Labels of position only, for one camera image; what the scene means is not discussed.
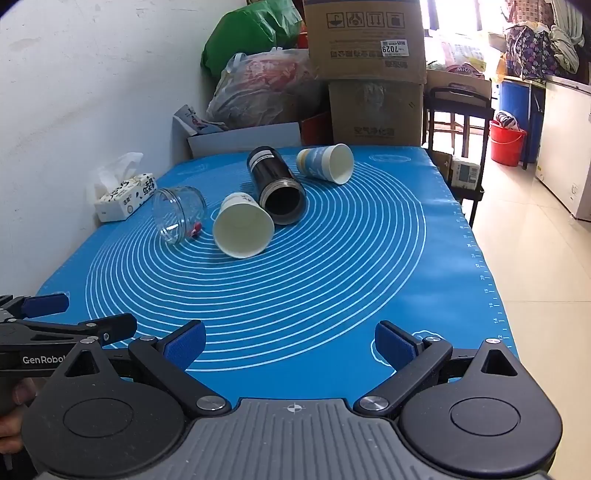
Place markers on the small white carton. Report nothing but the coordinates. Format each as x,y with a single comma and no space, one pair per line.
466,173

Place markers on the flat cardboard box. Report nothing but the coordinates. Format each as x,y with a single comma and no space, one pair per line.
457,79

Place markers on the person's left hand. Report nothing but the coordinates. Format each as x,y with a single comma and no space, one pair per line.
11,434

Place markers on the blue plastic barrel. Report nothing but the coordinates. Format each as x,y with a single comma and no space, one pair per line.
517,101

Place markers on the white chest freezer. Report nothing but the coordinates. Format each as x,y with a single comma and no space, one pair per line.
568,152

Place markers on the blue silicone baking mat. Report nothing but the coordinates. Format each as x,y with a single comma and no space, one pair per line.
332,277

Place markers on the small brown box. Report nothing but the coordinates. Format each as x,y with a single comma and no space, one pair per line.
442,164

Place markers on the clear plastic bag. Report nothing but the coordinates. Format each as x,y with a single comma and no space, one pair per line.
263,87

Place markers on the white open box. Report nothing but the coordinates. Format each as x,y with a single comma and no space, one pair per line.
244,138

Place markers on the large labelled cardboard box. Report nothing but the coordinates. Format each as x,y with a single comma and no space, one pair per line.
360,46

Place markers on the striped cloth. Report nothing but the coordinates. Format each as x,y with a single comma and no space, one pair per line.
507,120

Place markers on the plain cardboard box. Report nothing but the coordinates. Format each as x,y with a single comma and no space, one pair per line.
374,115

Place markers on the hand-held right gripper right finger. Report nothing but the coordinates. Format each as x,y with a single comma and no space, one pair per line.
392,342

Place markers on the grey green cloth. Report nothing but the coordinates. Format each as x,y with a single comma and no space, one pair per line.
565,46

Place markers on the purple floral bag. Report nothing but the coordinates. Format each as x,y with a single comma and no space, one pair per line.
531,50

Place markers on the white printed bag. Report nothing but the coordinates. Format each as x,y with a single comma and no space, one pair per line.
457,51

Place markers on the green plastic bag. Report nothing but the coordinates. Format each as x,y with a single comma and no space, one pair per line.
244,27

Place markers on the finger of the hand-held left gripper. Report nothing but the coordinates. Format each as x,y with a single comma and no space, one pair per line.
115,326
46,304

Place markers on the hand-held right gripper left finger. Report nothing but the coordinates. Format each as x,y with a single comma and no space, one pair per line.
183,345

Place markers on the dark red box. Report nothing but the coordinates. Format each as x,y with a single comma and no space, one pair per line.
316,131

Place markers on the white blue paper cup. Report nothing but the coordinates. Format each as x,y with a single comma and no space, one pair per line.
242,230
318,162

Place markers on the clear glass jar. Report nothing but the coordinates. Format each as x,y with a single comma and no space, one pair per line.
178,212

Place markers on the black insulated cup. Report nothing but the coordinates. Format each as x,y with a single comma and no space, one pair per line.
270,170

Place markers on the white tissue pack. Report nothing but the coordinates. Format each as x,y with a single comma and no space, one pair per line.
124,196

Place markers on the black metal chair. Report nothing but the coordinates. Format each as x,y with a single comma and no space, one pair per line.
483,138

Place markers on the red plastic bucket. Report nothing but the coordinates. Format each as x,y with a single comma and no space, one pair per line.
506,147

